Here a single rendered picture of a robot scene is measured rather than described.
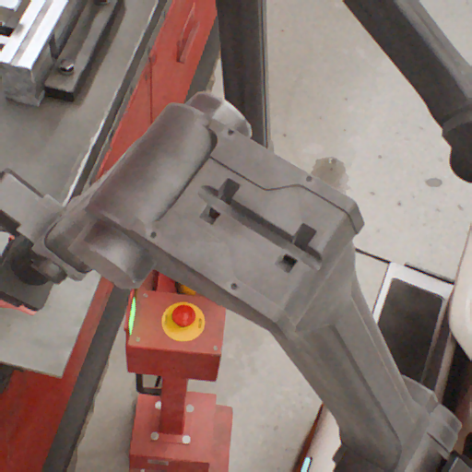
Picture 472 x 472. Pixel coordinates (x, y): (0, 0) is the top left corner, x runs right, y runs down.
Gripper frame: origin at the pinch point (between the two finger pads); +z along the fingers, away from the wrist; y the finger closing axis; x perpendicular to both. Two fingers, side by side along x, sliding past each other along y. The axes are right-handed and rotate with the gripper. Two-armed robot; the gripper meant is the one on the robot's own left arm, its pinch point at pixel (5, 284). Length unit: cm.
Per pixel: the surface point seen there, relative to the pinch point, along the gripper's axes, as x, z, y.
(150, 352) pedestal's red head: 28.7, 12.9, -6.1
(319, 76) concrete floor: 87, 68, -159
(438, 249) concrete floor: 127, 42, -95
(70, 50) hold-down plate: -4, 16, -55
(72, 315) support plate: 8.8, -3.1, 1.3
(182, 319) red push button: 29.5, 6.6, -11.0
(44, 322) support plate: 6.2, -1.5, 3.1
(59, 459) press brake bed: 47, 85, -3
